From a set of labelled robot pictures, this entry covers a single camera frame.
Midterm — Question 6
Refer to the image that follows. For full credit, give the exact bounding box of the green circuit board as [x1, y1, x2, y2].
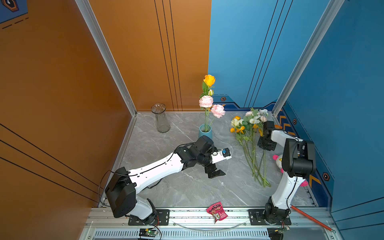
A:
[138, 229, 160, 240]

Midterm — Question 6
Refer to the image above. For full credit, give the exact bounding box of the yellow rose stem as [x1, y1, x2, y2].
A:
[199, 74, 217, 133]

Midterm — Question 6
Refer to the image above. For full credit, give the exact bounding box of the pink snack packet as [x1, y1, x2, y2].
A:
[206, 202, 228, 223]

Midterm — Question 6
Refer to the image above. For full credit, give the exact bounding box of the pink rose spray stem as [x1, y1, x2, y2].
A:
[253, 116, 271, 187]

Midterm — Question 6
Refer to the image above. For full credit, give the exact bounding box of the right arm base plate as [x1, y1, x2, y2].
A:
[248, 209, 292, 226]

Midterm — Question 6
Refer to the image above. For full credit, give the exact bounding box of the white flower stem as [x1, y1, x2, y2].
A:
[243, 108, 270, 187]

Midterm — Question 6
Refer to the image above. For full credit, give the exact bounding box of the white plush toy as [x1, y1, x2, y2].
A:
[273, 155, 309, 187]

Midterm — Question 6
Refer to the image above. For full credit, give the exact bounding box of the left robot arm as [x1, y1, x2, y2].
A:
[105, 136, 232, 225]

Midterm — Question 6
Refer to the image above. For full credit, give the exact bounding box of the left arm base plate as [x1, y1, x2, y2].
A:
[128, 209, 170, 226]

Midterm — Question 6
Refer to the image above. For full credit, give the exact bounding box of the aluminium corner post right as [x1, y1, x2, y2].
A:
[272, 0, 345, 118]

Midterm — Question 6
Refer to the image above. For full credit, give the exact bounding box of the cream pink rose stem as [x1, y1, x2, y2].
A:
[230, 116, 245, 143]

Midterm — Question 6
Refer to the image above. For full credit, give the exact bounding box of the clear glass vase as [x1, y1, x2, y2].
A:
[151, 103, 171, 133]

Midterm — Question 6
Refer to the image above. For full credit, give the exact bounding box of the teal cylindrical vase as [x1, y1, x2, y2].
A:
[199, 124, 213, 140]

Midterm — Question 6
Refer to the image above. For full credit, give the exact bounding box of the aluminium corner post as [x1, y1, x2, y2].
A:
[272, 0, 345, 118]
[75, 0, 138, 117]

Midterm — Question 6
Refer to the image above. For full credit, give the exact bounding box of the black connector box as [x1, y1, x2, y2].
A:
[268, 229, 284, 240]

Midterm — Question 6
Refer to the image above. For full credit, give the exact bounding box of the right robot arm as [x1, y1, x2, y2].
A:
[258, 121, 317, 225]

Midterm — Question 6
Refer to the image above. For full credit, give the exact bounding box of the aluminium corner post left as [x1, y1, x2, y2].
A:
[75, 0, 138, 117]

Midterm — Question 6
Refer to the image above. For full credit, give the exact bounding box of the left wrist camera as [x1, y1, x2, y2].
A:
[211, 148, 232, 164]

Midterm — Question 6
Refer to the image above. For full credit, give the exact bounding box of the orange yellow small flower stem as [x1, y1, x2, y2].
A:
[230, 116, 266, 187]

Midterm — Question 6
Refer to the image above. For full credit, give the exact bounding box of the red handled tool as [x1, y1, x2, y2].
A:
[291, 206, 334, 232]

